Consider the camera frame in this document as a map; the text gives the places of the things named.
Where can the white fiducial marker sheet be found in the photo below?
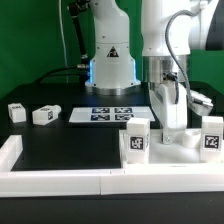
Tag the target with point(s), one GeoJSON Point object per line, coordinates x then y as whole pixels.
{"type": "Point", "coordinates": [109, 114]}

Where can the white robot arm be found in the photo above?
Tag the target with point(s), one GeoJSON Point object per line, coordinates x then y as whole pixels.
{"type": "Point", "coordinates": [170, 29]}

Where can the white U-shaped fence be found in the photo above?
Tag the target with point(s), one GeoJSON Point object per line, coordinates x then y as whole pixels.
{"type": "Point", "coordinates": [134, 179]}

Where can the white square table top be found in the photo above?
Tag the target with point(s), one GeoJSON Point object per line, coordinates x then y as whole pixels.
{"type": "Point", "coordinates": [159, 153]}

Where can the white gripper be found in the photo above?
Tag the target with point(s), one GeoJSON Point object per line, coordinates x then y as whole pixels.
{"type": "Point", "coordinates": [170, 107]}

